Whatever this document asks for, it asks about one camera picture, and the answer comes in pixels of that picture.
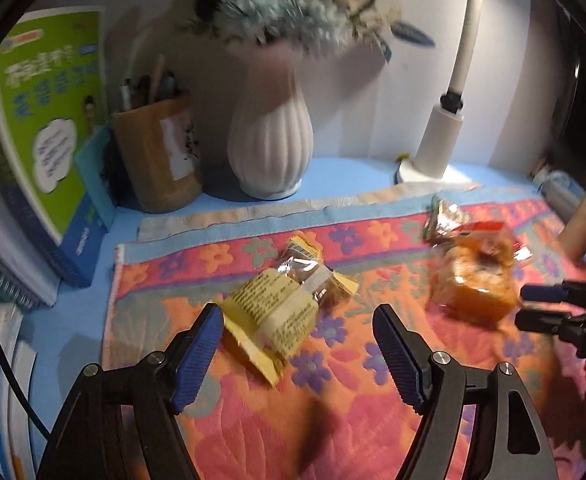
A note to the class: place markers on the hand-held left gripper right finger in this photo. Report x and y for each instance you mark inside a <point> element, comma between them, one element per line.
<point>398,355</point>

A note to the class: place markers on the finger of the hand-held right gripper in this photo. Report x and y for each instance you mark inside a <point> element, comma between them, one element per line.
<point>543,321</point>
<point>543,293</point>

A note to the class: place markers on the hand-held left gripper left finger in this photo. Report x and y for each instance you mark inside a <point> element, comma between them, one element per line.
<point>198,355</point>

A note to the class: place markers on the small orange cake packet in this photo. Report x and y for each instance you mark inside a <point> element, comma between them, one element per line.
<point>478,280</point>

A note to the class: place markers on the yellow snack packet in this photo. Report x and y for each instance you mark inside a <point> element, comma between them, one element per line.
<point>273,310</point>

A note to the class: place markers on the floral woven cloth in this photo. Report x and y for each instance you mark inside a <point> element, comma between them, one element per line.
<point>373,260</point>

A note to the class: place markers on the pale plastic container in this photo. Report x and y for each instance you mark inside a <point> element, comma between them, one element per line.
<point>558,190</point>

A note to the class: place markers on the thick white paper book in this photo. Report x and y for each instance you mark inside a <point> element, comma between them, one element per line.
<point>38,280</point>

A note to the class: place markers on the white desk lamp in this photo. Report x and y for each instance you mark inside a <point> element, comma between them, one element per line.
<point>440,140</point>

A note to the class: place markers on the stack of flat books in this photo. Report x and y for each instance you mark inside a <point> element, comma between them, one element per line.
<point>13,410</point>

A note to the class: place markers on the brown pen holder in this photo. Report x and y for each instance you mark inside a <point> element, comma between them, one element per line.
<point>148,160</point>

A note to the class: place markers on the small blue box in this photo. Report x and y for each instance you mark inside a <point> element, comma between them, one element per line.
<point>95,175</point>

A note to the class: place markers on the white ribbed vase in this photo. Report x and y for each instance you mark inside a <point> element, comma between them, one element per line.
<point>270,150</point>

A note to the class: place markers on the bundle of pens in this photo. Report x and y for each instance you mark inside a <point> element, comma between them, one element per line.
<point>148,87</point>

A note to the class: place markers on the green cover book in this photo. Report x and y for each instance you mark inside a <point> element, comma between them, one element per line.
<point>48,110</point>

